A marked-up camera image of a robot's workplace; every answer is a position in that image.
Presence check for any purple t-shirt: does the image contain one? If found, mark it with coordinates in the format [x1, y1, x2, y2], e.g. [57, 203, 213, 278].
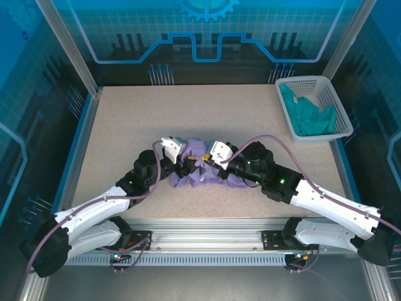
[170, 136, 249, 189]

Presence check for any white plastic mesh basket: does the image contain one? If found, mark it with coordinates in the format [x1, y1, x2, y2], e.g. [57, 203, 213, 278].
[274, 75, 354, 144]

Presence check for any teal garment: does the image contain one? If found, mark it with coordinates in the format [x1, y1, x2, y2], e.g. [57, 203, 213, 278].
[279, 83, 336, 137]

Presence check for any blue table edge strip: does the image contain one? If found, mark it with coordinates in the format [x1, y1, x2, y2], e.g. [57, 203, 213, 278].
[46, 92, 95, 226]
[335, 137, 370, 228]

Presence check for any grey metal front panel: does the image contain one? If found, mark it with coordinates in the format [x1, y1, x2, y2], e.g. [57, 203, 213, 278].
[18, 244, 392, 301]

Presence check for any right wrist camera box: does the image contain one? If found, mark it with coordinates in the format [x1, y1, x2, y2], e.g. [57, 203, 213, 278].
[207, 139, 234, 166]

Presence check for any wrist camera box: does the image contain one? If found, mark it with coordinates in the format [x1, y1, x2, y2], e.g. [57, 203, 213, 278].
[207, 139, 234, 166]
[160, 135, 184, 164]

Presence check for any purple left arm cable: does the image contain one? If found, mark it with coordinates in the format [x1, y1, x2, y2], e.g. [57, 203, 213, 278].
[26, 140, 167, 274]

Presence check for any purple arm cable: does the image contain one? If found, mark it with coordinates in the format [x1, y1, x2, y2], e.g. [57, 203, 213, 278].
[26, 140, 167, 274]
[219, 134, 401, 273]

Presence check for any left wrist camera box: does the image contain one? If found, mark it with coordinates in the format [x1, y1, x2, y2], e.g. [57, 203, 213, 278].
[160, 135, 184, 164]

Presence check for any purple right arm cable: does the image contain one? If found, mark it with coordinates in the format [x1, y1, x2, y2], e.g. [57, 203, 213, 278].
[219, 134, 401, 273]

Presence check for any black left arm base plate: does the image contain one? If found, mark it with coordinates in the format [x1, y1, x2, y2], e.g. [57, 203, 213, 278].
[106, 230, 153, 251]

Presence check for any aluminium mounting rail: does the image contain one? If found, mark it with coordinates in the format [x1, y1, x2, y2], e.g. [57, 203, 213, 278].
[62, 218, 373, 253]

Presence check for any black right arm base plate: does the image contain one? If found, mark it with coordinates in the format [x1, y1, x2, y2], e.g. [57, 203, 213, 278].
[261, 230, 320, 251]

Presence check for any slotted grey cable duct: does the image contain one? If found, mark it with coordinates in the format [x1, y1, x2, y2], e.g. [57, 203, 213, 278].
[64, 253, 288, 267]

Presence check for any aluminium frame post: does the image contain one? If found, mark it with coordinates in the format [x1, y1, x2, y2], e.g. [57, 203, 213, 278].
[315, 0, 367, 92]
[34, 0, 103, 97]

